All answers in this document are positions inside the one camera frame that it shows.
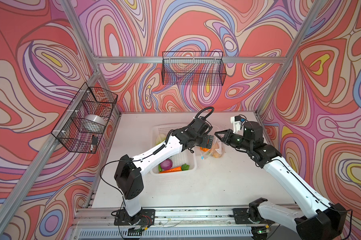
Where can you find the clear zip top bag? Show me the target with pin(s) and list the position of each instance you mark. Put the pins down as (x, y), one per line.
(208, 154)

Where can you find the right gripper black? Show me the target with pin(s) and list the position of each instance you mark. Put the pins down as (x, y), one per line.
(227, 133)

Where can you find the orange toy carrot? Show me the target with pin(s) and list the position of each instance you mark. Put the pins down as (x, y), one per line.
(177, 169)

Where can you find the black wire basket left wall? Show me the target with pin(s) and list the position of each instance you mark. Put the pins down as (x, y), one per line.
(73, 131)

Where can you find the black wire basket back wall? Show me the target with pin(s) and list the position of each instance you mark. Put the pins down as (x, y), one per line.
(193, 68)

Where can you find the white plastic perforated basket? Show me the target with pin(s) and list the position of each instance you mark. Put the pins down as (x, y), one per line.
(185, 157)

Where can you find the white roll in basket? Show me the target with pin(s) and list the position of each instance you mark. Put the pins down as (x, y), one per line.
(96, 119)

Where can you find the purple toy onion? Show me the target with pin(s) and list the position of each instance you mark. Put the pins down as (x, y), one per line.
(166, 164)

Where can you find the green toy lettuce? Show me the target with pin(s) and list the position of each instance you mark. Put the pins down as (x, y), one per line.
(160, 138)

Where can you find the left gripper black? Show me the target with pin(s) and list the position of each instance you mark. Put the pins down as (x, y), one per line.
(210, 141)

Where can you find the tan toy potato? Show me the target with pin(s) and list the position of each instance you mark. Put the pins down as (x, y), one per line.
(217, 150)

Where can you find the green toy pepper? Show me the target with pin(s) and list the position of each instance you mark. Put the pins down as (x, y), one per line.
(185, 167)

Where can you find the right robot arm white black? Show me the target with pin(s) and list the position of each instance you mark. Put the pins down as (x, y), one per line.
(316, 219)

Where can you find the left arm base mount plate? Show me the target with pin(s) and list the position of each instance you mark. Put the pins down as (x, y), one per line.
(145, 217)

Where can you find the aluminium front rail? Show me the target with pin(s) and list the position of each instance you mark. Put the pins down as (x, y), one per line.
(170, 223)

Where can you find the orange toy pumpkin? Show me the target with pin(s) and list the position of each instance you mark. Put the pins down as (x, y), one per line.
(204, 149)

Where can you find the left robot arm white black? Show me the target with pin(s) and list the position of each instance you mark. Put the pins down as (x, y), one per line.
(130, 170)

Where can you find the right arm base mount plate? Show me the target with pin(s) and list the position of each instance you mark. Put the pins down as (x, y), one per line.
(249, 216)

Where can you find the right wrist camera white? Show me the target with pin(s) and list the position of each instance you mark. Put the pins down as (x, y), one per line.
(237, 123)

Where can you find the small black device in basket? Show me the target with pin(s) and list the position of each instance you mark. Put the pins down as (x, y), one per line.
(94, 140)

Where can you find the black wire basket wall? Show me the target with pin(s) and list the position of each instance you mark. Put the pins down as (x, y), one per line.
(73, 131)
(193, 68)

